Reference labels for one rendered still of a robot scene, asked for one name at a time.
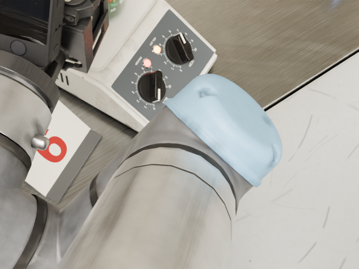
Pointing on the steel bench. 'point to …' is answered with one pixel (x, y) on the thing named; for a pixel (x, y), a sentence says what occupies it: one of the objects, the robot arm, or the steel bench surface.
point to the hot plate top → (119, 32)
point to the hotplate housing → (129, 113)
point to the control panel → (161, 65)
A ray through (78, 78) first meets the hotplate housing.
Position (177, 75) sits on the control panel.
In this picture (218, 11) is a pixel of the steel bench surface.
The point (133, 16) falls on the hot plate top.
